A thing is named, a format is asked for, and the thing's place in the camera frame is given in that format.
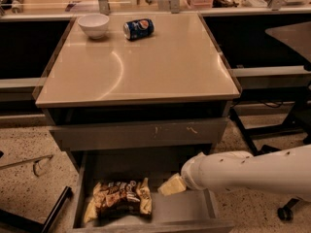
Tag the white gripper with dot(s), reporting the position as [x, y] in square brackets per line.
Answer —
[189, 172]

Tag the brown chip bag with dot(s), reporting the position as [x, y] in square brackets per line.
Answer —
[119, 197]

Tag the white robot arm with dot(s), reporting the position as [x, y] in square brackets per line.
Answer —
[281, 172]

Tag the open middle drawer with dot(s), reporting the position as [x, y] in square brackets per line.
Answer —
[188, 212]

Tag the closed top drawer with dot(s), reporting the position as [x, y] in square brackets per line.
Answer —
[128, 135]

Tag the grey drawer cabinet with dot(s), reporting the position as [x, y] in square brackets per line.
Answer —
[176, 73]

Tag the black office chair base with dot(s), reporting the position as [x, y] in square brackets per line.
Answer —
[284, 213]

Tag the blue pepsi can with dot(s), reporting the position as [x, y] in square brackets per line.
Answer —
[138, 29]

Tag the black chair leg left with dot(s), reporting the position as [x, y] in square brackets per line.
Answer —
[40, 219]

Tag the white ceramic bowl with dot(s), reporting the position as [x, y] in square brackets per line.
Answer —
[94, 25]

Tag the black desk frame leg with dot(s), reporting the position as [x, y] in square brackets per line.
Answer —
[291, 124]

